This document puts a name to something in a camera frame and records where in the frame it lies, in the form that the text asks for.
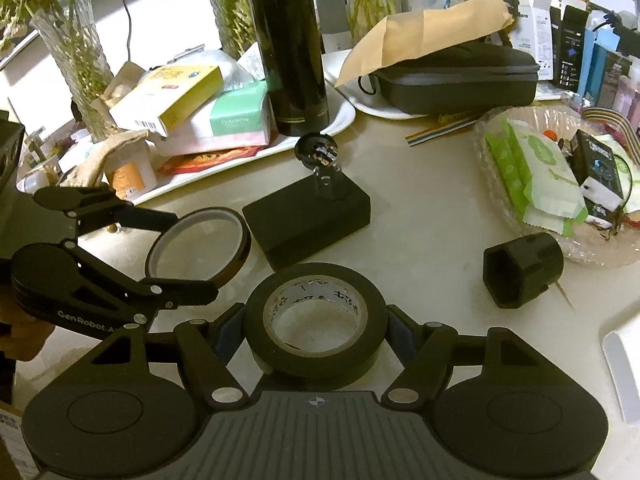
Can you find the black tape roll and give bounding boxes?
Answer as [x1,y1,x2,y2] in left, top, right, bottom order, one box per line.
[243,262,389,391]

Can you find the white carton box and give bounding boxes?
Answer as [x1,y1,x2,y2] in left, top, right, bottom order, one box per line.
[492,0,556,81]

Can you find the white bottle orange label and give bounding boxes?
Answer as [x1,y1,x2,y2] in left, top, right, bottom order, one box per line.
[104,147,159,202]

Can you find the beige cloth pouch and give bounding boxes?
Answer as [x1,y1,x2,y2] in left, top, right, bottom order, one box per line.
[64,129,152,192]

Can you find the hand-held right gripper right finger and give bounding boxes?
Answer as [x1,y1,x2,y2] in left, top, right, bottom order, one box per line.
[382,305,546,411]

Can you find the yellow carton box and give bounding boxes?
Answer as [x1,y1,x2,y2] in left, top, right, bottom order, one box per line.
[108,64,225,138]

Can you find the pink soap bottle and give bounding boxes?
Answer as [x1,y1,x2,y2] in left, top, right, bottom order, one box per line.
[617,67,640,123]

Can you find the black hex socket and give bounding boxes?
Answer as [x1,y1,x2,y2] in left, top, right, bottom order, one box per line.
[482,233,565,310]

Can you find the black carton box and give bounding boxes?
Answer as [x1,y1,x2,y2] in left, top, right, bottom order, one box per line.
[550,4,590,93]

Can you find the amber tape roll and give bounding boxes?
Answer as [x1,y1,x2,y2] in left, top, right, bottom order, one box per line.
[144,207,252,286]

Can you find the black thermos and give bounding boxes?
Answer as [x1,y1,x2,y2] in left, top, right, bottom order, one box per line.
[241,0,331,137]

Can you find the striped flat cable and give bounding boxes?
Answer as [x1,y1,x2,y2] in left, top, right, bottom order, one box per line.
[405,119,476,149]

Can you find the white tray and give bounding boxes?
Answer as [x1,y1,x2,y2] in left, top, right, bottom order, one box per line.
[15,50,357,207]

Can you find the glass flask vase with bamboo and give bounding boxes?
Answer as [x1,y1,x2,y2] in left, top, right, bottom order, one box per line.
[347,0,406,44]

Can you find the person's left hand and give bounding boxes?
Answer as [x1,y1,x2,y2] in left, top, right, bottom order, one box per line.
[0,317,56,363]

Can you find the glass plate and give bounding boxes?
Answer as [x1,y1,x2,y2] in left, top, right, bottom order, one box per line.
[471,105,640,267]

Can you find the wooden toothpick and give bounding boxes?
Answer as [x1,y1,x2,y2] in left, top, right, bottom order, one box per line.
[554,280,577,309]

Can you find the tall glass vase with bamboo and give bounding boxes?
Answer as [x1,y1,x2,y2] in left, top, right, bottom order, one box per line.
[0,0,126,144]

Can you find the white plate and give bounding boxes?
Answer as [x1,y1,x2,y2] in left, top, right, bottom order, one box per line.
[321,50,441,120]

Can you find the red packet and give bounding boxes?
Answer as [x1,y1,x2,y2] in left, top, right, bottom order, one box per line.
[159,144,267,176]

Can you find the black zipper case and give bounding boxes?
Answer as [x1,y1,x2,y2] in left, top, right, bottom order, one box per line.
[367,42,542,116]

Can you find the brown paper envelope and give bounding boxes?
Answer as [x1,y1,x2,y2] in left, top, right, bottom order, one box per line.
[333,0,516,89]

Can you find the blue carton box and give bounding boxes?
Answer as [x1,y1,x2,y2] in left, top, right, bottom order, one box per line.
[582,27,635,108]

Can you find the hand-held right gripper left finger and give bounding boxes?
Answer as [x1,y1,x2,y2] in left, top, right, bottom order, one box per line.
[87,304,251,411]

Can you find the black block with connector stand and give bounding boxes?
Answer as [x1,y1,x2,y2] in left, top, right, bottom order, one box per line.
[242,132,372,271]

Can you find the green tissue pack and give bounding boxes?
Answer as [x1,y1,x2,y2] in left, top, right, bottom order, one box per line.
[175,80,274,146]

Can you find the rainbow ribbon cable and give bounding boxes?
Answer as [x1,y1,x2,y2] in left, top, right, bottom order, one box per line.
[582,107,640,154]

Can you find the wide glass vase with bamboo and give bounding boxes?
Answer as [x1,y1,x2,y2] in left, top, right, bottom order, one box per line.
[195,0,259,59]

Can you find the white power bank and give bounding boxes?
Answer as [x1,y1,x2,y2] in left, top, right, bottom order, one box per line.
[601,307,640,425]

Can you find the small black box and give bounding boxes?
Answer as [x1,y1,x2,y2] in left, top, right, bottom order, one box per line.
[570,129,627,217]

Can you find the green wipe packet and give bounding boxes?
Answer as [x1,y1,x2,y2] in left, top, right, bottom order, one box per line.
[614,152,640,213]
[486,119,590,237]

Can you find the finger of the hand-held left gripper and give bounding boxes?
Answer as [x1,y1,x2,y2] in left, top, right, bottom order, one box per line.
[32,186,181,247]
[67,242,220,331]

